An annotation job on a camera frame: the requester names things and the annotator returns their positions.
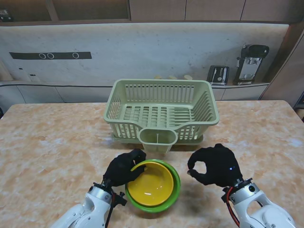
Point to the round wooden jar lid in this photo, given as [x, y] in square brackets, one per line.
[188, 77]

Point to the black silver coffee machine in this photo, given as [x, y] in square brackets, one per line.
[249, 66]

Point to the wooden wall cabinet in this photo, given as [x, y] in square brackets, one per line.
[156, 9]

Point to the small dark box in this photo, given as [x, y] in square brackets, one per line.
[4, 15]

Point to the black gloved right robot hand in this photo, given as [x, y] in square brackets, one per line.
[218, 166]

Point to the white kitchen counter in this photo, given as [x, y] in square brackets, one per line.
[71, 93]

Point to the pale green plastic dish rack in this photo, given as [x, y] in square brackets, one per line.
[161, 81]

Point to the yellow plastic bowl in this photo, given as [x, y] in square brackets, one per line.
[152, 185]

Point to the black toaster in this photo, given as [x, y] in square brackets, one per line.
[218, 75]

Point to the black wall strip with rings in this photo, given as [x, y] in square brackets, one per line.
[61, 55]

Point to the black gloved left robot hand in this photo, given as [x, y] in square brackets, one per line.
[121, 171]

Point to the pale green cutlery holder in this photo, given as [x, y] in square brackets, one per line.
[152, 147]

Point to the small deep green bowl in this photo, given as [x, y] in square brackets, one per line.
[177, 187]

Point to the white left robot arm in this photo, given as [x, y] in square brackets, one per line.
[90, 211]

